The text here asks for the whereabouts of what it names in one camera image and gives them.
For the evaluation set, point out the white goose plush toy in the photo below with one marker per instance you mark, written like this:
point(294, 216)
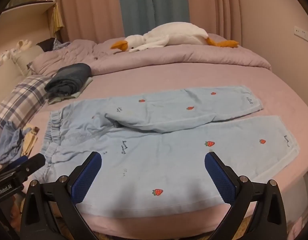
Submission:
point(174, 33)

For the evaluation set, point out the yellow hanging cloth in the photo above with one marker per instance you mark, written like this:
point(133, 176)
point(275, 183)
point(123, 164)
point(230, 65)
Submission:
point(56, 21)

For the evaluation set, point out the white wall power strip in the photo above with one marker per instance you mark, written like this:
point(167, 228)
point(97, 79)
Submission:
point(303, 32)

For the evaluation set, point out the small white plush toy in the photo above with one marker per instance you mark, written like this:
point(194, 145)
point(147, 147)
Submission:
point(3, 56)
point(24, 43)

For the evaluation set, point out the dark brown cloth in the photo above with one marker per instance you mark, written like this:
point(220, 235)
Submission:
point(47, 44)

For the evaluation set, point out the crumpled blue cloth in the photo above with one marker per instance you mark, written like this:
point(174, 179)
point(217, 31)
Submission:
point(9, 142)

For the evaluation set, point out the plaid pillow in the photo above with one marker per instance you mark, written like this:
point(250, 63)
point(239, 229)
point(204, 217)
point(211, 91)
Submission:
point(19, 97)

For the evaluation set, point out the light blue denim shorts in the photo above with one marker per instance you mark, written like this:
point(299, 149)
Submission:
point(144, 155)

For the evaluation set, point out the pink curtain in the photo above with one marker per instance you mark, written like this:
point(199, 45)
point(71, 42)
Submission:
point(214, 7)
point(91, 10)

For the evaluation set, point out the folded dark grey clothes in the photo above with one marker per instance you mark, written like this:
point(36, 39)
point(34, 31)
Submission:
point(69, 77)

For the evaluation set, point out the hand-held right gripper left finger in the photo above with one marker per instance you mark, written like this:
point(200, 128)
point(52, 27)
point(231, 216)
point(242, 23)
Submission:
point(86, 180)

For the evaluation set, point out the bed with pink sheet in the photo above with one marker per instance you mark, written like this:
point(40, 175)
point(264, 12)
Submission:
point(281, 92)

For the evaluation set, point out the blue curtain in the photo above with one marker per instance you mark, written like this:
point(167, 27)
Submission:
point(149, 5)

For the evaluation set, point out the pink quilted duvet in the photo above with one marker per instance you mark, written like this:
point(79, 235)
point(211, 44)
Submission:
point(181, 57)

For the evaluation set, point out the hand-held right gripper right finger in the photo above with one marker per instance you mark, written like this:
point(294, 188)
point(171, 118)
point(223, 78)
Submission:
point(219, 180)

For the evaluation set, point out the beige cloth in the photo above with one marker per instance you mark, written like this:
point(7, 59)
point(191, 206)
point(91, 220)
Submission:
point(29, 136)

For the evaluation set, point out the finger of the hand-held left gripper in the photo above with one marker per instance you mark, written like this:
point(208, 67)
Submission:
point(34, 163)
point(18, 160)

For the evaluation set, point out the white headboard shelf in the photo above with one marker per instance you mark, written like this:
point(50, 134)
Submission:
point(21, 17)

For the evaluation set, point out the blue checkered cloth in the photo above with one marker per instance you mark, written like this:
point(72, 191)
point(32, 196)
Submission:
point(60, 44)

